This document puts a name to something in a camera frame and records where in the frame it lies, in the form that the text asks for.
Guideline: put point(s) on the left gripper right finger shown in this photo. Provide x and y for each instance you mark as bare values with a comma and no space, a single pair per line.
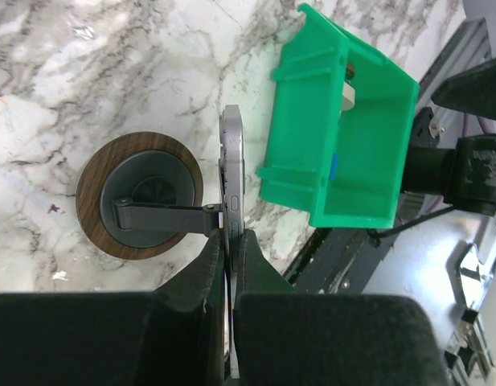
287,338

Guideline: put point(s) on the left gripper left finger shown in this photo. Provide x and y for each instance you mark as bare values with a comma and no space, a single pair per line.
169,336

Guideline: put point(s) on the wood base phone stand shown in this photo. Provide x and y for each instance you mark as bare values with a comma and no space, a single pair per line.
140,194

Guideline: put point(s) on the grey silver phone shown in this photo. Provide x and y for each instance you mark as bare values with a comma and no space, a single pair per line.
231,173

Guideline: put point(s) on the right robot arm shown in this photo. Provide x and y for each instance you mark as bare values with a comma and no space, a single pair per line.
463,176

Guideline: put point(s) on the markers in bin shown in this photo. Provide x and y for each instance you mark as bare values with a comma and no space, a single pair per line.
333,167

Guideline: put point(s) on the green plastic bin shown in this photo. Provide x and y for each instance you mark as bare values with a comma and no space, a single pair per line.
308,127

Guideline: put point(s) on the white eraser in bin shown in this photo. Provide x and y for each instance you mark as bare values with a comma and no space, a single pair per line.
348,96

